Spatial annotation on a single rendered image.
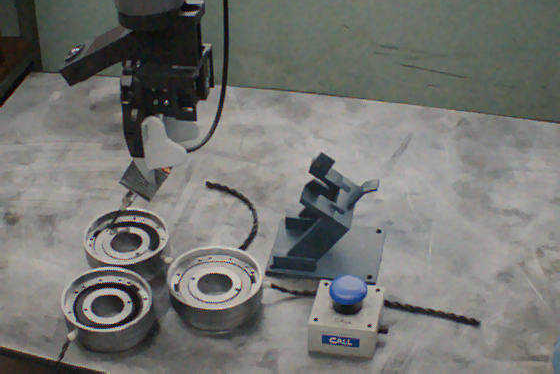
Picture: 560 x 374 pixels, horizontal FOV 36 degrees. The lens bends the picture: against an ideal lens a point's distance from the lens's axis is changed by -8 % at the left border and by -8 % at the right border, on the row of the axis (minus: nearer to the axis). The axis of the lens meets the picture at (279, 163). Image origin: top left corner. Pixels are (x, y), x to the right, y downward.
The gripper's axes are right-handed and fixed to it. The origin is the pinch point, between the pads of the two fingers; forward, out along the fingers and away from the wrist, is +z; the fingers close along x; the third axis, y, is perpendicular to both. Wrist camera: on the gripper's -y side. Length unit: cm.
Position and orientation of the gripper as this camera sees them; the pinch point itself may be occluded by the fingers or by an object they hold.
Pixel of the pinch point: (149, 166)
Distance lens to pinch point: 102.7
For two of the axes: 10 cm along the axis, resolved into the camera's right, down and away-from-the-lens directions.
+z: 0.3, 8.2, 5.7
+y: 9.8, 0.9, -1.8
